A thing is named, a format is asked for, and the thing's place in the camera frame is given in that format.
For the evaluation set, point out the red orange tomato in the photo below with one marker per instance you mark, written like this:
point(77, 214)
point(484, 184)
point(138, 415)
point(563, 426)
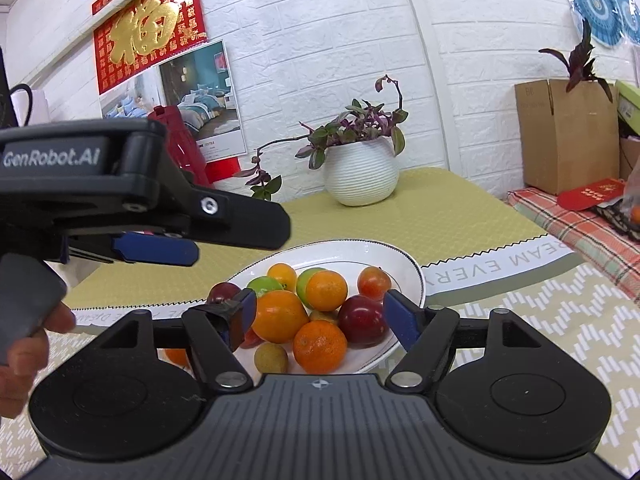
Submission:
point(250, 340)

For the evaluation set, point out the red thermos jug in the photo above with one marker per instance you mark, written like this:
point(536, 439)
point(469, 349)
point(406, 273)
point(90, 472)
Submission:
point(180, 143)

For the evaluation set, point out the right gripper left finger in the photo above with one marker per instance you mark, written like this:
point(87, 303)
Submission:
point(210, 334)

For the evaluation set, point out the green guava fruit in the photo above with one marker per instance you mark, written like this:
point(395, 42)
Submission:
point(264, 284)

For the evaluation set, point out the white ribbed plant pot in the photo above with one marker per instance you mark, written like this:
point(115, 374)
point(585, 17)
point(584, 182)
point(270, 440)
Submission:
point(361, 173)

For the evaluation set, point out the small yellow-brown longan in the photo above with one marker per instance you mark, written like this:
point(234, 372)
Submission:
point(271, 358)

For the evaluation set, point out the small orange kumquat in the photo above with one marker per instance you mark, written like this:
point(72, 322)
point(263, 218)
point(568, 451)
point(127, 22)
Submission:
point(284, 274)

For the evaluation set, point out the red yellow tomato fruit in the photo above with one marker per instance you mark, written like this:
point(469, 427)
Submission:
point(373, 283)

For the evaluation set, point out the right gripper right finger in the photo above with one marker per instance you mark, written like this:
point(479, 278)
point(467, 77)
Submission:
point(431, 338)

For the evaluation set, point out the plaid orange cloth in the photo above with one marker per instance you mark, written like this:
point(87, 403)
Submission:
point(615, 254)

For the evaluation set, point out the blue round wall decoration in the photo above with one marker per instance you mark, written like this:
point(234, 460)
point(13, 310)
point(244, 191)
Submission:
point(604, 19)

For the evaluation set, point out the dark purple leafy plant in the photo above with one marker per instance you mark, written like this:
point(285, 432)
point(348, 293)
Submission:
point(580, 64)

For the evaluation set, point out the dark red plum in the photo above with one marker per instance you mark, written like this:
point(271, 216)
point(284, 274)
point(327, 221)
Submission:
point(362, 321)

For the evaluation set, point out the white round plate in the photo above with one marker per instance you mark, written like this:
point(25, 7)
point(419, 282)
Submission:
point(348, 258)

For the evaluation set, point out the orange mandarin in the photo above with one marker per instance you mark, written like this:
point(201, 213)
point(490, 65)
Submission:
point(319, 347)

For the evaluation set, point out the bedding calendar poster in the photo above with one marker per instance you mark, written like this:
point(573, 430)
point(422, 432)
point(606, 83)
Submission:
point(157, 52)

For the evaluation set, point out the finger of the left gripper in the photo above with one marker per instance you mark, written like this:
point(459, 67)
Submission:
point(229, 219)
point(133, 247)

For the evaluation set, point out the orange kumquat on table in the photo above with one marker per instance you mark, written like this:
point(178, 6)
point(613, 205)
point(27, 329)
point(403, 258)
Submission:
point(279, 316)

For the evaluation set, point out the purple green trailing plant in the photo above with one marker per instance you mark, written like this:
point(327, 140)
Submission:
point(360, 122)

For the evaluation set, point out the brown cardboard box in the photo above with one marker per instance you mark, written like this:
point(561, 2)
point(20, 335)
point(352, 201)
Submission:
point(569, 137)

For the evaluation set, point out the red envelope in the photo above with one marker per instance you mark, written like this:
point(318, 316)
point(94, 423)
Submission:
point(591, 195)

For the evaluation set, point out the person's left hand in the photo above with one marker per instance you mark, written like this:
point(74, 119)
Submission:
point(26, 358)

